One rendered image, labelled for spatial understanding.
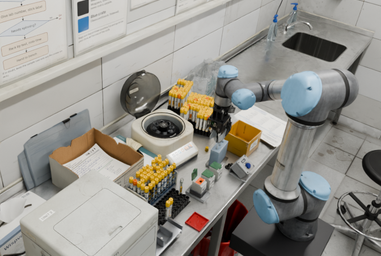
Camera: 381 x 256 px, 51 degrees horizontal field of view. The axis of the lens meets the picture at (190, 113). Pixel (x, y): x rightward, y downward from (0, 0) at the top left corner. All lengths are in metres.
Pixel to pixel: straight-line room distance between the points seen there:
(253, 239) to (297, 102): 0.58
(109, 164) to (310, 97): 0.93
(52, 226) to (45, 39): 0.64
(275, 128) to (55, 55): 1.15
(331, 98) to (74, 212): 0.77
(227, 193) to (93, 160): 0.57
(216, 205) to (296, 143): 0.58
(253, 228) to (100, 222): 0.59
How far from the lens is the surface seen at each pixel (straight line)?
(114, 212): 1.21
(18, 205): 1.56
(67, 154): 1.72
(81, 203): 1.24
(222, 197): 1.69
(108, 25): 1.70
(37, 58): 1.51
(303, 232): 1.52
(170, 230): 1.50
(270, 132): 2.08
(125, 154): 1.69
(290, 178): 1.27
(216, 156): 1.76
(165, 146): 1.73
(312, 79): 1.11
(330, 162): 3.52
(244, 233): 1.49
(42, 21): 1.46
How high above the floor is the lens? 2.08
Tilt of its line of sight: 34 degrees down
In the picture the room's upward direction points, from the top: 7 degrees clockwise
